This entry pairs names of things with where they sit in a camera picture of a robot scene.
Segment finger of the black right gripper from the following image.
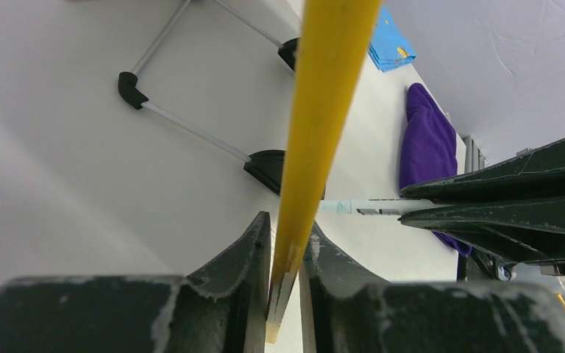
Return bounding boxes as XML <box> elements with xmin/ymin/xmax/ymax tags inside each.
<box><xmin>400</xmin><ymin>197</ymin><xmax>565</xmax><ymax>265</ymax></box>
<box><xmin>401</xmin><ymin>138</ymin><xmax>565</xmax><ymax>203</ymax></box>

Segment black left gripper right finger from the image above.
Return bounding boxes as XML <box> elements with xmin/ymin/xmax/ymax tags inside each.
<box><xmin>299</xmin><ymin>223</ymin><xmax>388</xmax><ymax>352</ymax></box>

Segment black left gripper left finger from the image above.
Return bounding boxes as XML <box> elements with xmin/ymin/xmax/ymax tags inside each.
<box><xmin>185</xmin><ymin>211</ymin><xmax>271</xmax><ymax>352</ymax></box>

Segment green whiteboard marker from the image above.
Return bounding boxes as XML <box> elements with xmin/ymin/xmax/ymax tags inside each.
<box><xmin>318</xmin><ymin>199</ymin><xmax>450</xmax><ymax>215</ymax></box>

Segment yellow-framed whiteboard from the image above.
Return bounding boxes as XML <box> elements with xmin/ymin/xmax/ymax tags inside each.
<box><xmin>266</xmin><ymin>0</ymin><xmax>382</xmax><ymax>344</ymax></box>

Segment purple folded cloth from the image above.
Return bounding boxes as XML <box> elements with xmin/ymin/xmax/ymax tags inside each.
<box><xmin>399</xmin><ymin>82</ymin><xmax>474</xmax><ymax>257</ymax></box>

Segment blue space-print cloth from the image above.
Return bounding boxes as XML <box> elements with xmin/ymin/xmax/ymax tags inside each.
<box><xmin>368</xmin><ymin>5</ymin><xmax>416</xmax><ymax>72</ymax></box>

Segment whiteboard wire stand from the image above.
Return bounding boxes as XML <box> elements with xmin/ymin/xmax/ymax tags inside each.
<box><xmin>116</xmin><ymin>1</ymin><xmax>300</xmax><ymax>194</ymax></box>

